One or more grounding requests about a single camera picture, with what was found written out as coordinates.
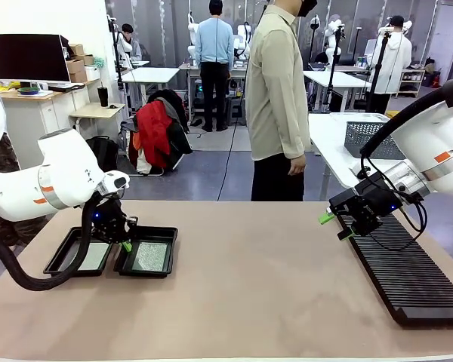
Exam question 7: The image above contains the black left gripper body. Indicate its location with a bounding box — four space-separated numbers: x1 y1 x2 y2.
90 197 140 245

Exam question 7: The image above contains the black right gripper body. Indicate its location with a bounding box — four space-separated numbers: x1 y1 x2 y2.
328 174 405 238

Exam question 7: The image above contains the black ESD tray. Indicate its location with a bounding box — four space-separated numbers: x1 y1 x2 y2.
112 225 179 279
42 225 117 278

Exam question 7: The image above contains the man's right forearm beige sleeve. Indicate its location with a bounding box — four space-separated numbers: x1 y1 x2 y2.
273 111 309 160

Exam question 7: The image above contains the man's right hand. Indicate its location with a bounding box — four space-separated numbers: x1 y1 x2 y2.
288 155 307 176

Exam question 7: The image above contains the grey plastic basket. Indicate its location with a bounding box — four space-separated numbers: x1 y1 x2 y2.
343 121 405 161

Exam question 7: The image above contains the black backpack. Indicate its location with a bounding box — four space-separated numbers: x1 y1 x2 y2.
85 135 120 174

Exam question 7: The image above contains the black slotted board rack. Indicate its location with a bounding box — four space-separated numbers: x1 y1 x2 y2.
334 210 453 327

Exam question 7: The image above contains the red jacket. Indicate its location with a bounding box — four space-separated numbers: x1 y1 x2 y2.
134 100 174 170

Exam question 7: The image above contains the black jacket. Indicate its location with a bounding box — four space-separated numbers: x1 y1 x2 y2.
146 89 194 161

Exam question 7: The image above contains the small wooden side table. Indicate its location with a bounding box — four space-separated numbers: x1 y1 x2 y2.
69 103 126 167

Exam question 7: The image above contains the white cabinet with wood top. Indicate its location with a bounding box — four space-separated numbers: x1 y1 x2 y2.
0 79 92 170

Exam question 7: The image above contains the white background table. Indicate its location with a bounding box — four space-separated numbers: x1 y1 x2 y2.
303 70 371 113
119 66 180 111

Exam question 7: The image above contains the black tumbler with straw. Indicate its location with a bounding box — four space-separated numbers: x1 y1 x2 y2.
97 82 110 108

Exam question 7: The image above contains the white storage shelf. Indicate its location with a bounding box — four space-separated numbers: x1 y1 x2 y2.
403 67 426 98

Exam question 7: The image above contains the man in beige shirt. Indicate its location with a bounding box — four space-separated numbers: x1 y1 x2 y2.
244 0 319 203

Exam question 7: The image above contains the person in white top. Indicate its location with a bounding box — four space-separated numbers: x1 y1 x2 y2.
366 14 413 115

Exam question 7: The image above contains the grey stool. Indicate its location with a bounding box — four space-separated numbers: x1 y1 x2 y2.
226 97 247 127

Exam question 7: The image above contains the grey workbench desk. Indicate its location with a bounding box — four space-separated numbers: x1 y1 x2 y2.
178 62 250 122

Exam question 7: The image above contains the seated person in grey hoodie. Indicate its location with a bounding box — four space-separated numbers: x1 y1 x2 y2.
119 23 143 63

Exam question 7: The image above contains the black computer monitor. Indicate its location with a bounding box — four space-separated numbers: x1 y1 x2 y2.
0 33 71 84

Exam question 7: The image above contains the person in blue shirt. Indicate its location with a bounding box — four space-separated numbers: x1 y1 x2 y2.
193 0 236 133

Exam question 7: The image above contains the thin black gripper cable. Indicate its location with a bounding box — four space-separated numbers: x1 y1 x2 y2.
356 154 428 252

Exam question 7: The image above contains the black corrugated cable conduit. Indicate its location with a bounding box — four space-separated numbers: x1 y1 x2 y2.
359 76 453 160
0 195 100 292

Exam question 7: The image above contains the black floor cable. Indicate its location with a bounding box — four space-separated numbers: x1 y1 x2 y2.
215 124 239 201

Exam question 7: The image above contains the black camera tripod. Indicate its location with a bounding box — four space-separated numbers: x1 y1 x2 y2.
106 14 128 111
324 25 344 112
365 28 395 113

